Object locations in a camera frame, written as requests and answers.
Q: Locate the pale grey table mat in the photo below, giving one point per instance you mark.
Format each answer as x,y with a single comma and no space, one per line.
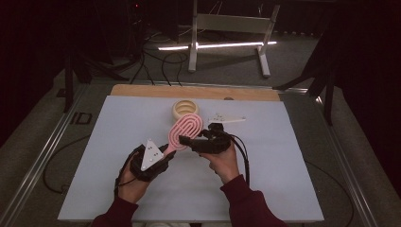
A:
268,157

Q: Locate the aluminium rail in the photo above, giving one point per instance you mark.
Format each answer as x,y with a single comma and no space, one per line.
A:
41,160
350,176

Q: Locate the person's left hand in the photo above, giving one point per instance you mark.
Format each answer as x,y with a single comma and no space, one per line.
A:
132,189

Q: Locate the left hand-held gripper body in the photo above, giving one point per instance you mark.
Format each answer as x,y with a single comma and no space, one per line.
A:
151,156

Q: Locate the black stand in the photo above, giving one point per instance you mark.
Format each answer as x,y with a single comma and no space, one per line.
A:
68,82
328,101

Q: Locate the white metal stand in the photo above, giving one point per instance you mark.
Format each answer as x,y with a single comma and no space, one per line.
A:
233,23

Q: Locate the cream ringed holder cup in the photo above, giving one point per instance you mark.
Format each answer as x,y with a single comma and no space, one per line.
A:
175,110

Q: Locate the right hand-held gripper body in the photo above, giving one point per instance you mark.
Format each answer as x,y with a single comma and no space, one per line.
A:
214,143

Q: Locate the person's right hand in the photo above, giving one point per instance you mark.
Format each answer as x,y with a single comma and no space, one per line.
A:
225,167

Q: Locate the pink hairbrush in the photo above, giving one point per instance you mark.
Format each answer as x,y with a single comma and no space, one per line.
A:
172,145

